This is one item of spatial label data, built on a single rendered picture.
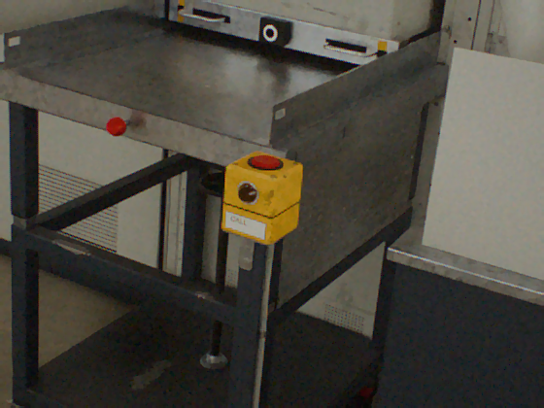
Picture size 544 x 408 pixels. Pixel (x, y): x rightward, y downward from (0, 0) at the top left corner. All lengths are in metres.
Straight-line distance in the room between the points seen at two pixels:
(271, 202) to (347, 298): 1.13
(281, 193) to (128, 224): 1.41
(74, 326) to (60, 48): 0.96
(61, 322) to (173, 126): 1.17
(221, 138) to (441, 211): 0.38
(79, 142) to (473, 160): 1.49
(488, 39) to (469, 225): 0.67
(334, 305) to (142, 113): 0.93
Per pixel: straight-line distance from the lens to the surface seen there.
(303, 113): 1.68
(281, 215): 1.38
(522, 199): 1.49
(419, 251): 1.54
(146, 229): 2.71
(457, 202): 1.52
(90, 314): 2.81
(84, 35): 2.06
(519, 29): 1.71
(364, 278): 2.41
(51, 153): 2.84
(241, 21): 2.17
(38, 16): 2.25
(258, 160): 1.38
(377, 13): 2.03
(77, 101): 1.82
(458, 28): 2.17
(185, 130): 1.69
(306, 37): 2.09
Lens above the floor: 1.40
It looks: 23 degrees down
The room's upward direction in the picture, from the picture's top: 5 degrees clockwise
